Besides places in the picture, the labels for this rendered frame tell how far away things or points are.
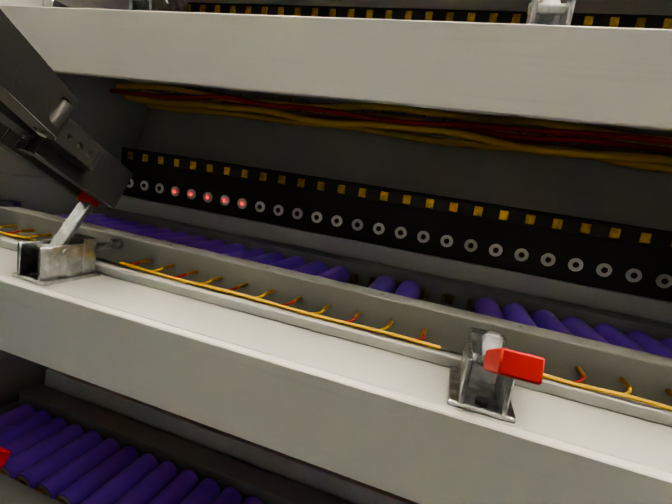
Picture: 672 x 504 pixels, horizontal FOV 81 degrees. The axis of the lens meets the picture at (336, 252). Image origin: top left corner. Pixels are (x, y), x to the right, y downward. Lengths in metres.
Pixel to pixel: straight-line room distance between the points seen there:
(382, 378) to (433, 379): 0.03
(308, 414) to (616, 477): 0.12
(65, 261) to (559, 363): 0.30
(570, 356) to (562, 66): 0.15
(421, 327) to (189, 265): 0.17
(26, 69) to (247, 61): 0.12
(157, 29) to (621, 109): 0.28
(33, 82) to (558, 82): 0.25
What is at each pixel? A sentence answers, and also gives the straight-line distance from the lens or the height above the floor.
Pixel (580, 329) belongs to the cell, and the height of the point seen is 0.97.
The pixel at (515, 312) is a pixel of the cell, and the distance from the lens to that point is 0.31.
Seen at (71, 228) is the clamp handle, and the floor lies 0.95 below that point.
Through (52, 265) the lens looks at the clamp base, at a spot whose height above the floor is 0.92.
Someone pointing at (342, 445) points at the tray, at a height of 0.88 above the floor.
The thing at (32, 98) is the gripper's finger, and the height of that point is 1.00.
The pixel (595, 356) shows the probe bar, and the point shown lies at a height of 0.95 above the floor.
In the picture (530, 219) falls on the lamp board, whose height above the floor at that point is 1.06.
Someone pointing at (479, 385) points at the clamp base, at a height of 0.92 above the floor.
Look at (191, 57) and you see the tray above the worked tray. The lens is 0.31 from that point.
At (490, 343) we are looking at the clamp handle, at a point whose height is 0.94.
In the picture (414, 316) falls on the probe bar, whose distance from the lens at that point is 0.25.
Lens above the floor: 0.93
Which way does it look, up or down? 11 degrees up
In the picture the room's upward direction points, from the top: 15 degrees clockwise
